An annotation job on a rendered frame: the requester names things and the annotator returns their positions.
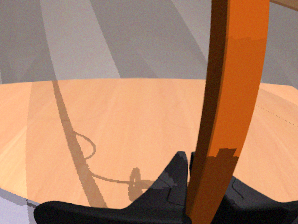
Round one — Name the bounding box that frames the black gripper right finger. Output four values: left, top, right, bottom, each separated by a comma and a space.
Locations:
210, 176, 298, 224

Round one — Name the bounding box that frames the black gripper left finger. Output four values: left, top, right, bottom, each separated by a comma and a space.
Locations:
33, 151, 192, 224

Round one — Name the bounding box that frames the orange handle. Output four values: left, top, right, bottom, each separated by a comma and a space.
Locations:
186, 0, 270, 224

